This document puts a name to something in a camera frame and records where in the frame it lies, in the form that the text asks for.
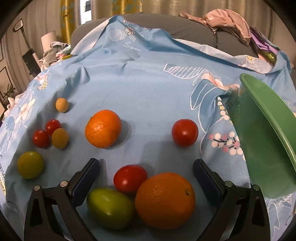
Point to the yellow patterned curtain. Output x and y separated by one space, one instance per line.
118 7
68 18

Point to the orange mandarin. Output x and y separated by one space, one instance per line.
103 128

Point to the green potted plant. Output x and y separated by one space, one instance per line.
8 92

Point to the black stick vacuum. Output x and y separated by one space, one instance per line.
30 62

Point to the brown longan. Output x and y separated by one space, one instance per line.
60 139
62 105

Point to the purple clothes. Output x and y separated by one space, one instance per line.
261 40

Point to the red cherry tomato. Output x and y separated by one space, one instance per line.
40 139
52 126

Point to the large round orange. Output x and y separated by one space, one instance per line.
165 200

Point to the beige curtain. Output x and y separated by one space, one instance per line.
185 5

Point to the white lamp shade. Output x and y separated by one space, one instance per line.
48 39

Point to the pink crumpled clothes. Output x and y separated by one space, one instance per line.
222 19

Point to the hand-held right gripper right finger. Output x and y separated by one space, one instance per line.
205 183

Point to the grey clothes pile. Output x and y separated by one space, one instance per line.
52 54

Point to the grey sofa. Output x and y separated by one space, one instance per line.
185 27

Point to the blue floral bed sheet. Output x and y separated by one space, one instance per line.
143 88

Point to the green jujube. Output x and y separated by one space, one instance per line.
111 208

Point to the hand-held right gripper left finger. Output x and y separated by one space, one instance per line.
85 183

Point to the yellow-green tomato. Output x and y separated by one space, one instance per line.
30 165

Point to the green plastic bowl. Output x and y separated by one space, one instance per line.
261 143

